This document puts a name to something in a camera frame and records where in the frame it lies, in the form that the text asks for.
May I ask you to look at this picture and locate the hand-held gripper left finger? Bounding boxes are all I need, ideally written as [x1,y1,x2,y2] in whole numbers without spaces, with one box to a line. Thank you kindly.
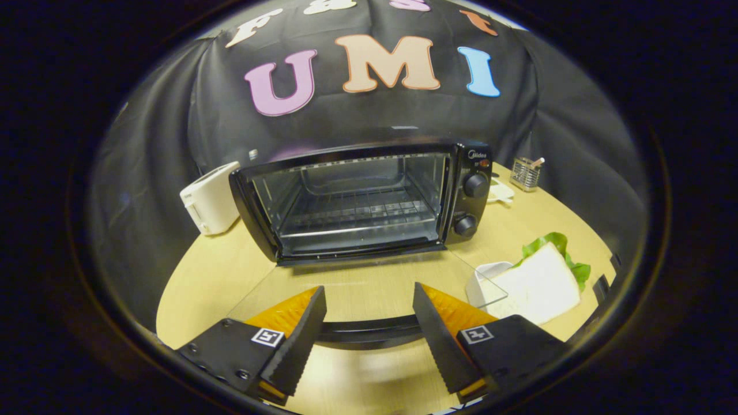
[176,286,327,406]

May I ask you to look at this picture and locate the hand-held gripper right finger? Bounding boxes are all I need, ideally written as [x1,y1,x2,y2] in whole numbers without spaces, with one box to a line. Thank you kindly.
[412,282,568,404]

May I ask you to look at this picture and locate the lettuce sandwich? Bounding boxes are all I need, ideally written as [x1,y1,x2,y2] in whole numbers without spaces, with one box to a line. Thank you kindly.
[507,232,592,326]

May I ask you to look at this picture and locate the black toaster oven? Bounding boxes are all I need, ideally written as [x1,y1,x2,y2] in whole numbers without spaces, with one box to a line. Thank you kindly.
[228,137,509,350]

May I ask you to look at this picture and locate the white pop-up toaster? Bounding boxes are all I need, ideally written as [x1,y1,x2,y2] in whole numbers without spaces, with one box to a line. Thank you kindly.
[179,161,242,236]

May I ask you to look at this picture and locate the white plastic tray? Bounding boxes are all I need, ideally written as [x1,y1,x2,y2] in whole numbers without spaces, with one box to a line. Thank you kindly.
[465,261,514,309]

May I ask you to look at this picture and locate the white divided seed dish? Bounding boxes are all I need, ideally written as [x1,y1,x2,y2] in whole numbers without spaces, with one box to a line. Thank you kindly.
[487,178,515,205]

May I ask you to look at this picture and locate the black backdrop cloth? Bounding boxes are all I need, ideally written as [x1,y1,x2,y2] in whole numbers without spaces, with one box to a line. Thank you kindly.
[86,0,649,335]

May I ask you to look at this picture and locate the metal wire basket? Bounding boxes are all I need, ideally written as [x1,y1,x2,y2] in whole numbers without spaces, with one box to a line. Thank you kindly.
[510,156,545,192]

